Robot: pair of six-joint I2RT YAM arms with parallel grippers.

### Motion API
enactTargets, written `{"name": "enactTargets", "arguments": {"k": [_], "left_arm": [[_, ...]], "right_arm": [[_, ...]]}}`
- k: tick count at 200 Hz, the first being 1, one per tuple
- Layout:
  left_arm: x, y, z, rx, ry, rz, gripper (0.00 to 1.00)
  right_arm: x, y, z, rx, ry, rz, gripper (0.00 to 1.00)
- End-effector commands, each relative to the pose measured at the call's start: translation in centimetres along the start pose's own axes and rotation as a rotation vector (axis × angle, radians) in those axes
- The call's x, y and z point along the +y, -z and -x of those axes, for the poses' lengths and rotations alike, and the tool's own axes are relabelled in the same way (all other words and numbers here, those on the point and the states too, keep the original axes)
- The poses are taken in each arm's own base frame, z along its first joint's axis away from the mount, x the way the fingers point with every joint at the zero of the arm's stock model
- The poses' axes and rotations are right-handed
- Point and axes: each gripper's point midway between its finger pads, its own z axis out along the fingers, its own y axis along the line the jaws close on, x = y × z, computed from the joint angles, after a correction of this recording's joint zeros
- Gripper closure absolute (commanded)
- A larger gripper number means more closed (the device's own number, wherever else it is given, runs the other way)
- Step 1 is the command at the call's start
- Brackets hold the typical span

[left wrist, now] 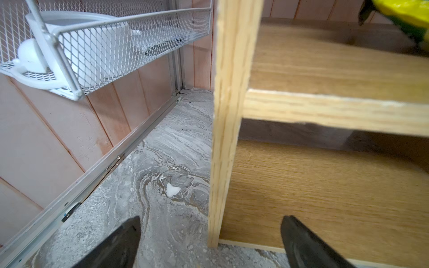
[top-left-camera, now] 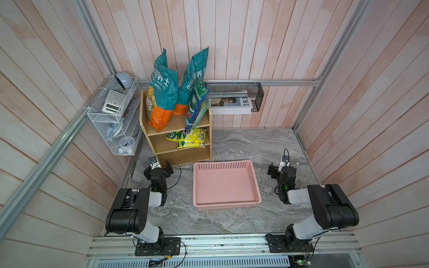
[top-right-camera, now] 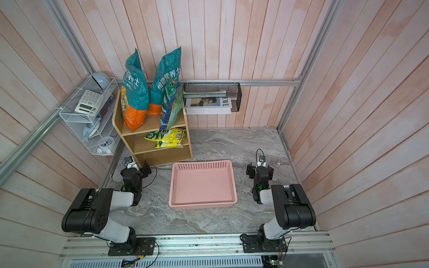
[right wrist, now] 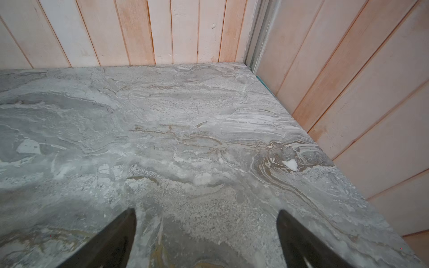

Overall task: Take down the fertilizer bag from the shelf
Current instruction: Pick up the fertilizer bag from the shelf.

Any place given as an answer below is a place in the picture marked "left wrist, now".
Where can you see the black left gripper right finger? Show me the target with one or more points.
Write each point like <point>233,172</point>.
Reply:
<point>305,249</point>

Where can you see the wooden shelf unit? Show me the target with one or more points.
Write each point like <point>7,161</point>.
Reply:
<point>318,117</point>

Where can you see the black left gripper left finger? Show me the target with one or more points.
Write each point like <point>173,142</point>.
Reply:
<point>118,250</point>

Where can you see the white cup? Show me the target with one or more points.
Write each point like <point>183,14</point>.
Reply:
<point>94,53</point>

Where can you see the white wire mesh rack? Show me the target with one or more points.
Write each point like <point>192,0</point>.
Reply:
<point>163,26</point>

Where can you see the yellow green fertilizer bag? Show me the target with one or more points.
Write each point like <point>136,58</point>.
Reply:
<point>410,16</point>

